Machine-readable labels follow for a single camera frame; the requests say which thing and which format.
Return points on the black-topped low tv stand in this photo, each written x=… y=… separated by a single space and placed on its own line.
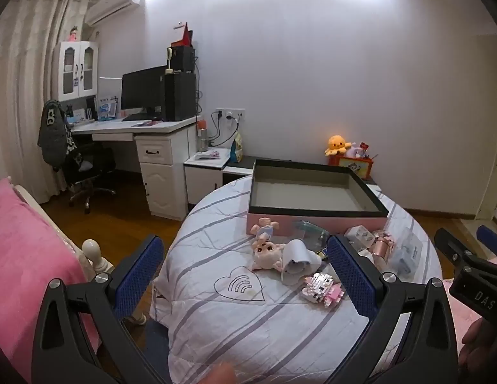
x=238 y=166

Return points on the pink white block toy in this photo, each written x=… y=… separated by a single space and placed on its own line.
x=322 y=288

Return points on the dark grey jacket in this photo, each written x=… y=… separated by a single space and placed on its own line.
x=54 y=132

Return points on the pink box with black rim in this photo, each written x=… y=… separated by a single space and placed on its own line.
x=312 y=192

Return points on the cream bed post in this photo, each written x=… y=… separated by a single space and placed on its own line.
x=94 y=256

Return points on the small pink doll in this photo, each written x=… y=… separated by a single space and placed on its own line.
x=74 y=34

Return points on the white wall power outlet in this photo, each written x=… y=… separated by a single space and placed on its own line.
x=230 y=114

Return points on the small pig figure blue outfit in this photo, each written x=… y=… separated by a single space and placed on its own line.
x=265 y=227

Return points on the white wall air conditioner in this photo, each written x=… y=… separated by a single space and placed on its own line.
x=116 y=6

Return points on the white side cabinet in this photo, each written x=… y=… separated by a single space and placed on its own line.
x=202 y=180

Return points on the rose gold cylinder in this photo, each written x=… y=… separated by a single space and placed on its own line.
x=382 y=248

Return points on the clear plastic container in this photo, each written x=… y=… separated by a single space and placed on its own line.
x=310 y=234

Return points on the blue yellow snack bag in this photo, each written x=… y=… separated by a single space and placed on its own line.
x=237 y=150

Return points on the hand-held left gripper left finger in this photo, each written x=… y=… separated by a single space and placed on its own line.
x=139 y=278

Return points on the red paper bag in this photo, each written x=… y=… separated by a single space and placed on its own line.
x=185 y=36

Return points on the black speaker box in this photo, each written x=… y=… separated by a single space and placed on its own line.
x=183 y=59

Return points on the big-headed pink pig figure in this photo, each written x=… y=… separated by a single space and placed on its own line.
x=266 y=254

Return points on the red cartoon storage box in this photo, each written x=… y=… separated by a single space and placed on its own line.
x=350 y=167

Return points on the white glass-door hutch cabinet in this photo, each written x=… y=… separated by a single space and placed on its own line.
x=76 y=72

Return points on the red card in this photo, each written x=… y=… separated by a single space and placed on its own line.
x=365 y=146

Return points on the black computer monitor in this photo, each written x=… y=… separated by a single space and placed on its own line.
x=142 y=88

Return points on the cream pleated curtain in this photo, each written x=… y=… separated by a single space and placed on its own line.
x=24 y=88

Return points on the orange octopus plush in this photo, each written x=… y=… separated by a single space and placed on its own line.
x=337 y=144

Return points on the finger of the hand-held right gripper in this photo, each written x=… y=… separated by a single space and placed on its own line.
x=490 y=236
x=450 y=244

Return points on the white handheld device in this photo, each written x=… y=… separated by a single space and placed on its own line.
x=298 y=262

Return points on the blue white box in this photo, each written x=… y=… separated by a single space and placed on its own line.
x=107 y=108

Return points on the black office chair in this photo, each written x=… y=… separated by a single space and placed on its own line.
x=90 y=168

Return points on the orange-capped water bottle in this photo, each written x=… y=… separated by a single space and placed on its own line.
x=202 y=136

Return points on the person's right hand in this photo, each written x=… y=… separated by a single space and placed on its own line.
x=478 y=344

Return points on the black computer tower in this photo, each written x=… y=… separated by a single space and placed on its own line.
x=180 y=96

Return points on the clear plastic case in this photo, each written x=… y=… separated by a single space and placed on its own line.
x=406 y=254

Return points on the white desk with drawers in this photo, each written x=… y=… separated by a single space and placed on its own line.
x=164 y=168

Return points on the white cube charger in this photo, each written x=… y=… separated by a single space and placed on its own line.
x=358 y=236

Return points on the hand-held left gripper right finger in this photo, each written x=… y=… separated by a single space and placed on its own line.
x=352 y=280

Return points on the purple plush toy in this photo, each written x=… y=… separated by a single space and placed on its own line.
x=355 y=151

